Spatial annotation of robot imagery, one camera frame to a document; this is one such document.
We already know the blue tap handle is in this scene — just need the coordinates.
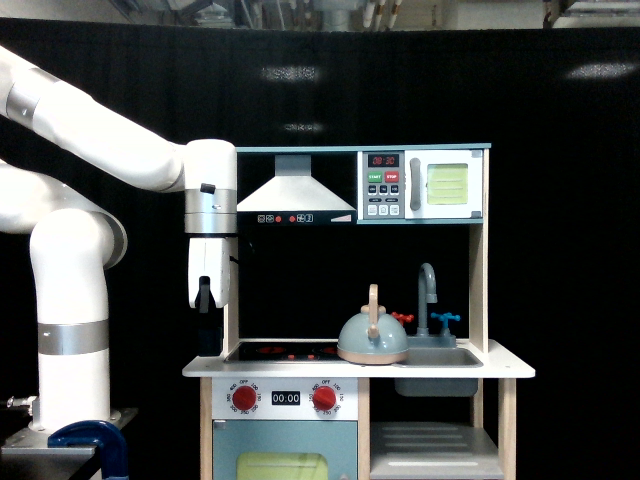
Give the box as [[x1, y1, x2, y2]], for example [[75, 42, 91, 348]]
[[430, 312, 461, 337]]

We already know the grey toy faucet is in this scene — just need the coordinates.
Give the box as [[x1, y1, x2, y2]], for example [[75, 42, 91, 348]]
[[408, 263, 456, 348]]

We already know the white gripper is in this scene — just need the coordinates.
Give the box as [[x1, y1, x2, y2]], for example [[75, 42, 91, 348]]
[[187, 237, 238, 314]]

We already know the left red stove knob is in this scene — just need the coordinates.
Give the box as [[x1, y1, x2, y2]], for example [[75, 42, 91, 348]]
[[231, 385, 258, 411]]

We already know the wooden toy kitchen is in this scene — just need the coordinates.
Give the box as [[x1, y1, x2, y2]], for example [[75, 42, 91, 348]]
[[184, 143, 535, 479]]

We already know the blue clamp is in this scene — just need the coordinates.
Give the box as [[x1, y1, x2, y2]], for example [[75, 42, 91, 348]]
[[47, 420, 129, 480]]

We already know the grey toy sink basin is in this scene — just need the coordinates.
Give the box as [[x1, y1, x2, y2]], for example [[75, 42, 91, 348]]
[[394, 347, 483, 397]]

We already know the toy microwave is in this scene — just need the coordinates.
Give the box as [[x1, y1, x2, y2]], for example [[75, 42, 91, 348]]
[[357, 147, 488, 223]]

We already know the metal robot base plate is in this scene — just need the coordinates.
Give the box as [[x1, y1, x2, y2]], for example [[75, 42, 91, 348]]
[[0, 407, 139, 466]]

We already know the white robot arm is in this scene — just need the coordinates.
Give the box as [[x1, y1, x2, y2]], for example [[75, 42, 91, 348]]
[[1, 50, 237, 432]]

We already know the teal toy oven door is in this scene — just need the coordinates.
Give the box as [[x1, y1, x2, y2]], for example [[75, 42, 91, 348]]
[[213, 420, 358, 479]]

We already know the right red stove knob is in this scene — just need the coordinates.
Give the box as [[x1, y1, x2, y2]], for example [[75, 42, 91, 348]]
[[312, 386, 337, 411]]

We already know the grey toy range hood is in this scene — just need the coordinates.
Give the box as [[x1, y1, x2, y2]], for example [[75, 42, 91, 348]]
[[237, 155, 357, 227]]

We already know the black toy stove top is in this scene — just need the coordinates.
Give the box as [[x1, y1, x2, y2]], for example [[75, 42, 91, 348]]
[[225, 341, 340, 363]]

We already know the blue-grey toy teapot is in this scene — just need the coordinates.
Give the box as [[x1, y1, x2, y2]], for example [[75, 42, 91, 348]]
[[337, 284, 409, 365]]

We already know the red stove knob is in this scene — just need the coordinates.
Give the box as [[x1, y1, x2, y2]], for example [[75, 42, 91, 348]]
[[231, 385, 258, 411], [312, 386, 337, 411]]

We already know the grey lower shelf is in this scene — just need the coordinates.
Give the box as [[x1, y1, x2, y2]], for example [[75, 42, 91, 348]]
[[370, 422, 504, 479]]

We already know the red tap handle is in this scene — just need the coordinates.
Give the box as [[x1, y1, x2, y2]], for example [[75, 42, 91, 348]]
[[391, 312, 415, 326]]

